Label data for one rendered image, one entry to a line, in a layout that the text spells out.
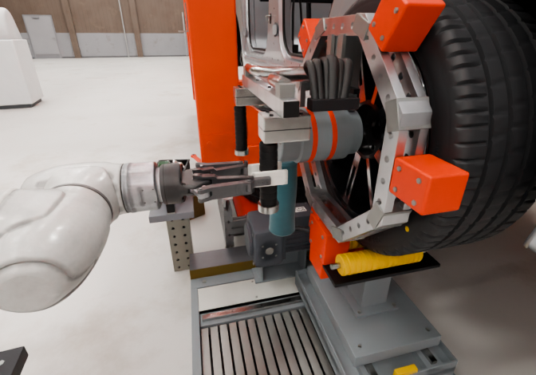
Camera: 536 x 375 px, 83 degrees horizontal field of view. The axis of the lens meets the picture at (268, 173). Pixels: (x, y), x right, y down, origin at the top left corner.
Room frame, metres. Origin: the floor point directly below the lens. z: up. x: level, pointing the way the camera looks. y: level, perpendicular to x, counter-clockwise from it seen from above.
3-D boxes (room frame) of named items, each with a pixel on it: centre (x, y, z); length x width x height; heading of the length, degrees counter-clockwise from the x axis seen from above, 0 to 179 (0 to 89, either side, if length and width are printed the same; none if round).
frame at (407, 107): (0.77, -0.19, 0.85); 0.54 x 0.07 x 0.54; 14
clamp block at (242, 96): (0.88, 0.05, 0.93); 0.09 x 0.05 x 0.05; 104
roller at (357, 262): (0.68, -0.31, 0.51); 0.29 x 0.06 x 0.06; 104
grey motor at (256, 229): (1.07, -0.12, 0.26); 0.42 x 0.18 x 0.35; 104
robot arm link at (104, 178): (0.45, 0.33, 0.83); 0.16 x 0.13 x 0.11; 104
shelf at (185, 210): (1.21, 0.43, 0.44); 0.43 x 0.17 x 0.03; 14
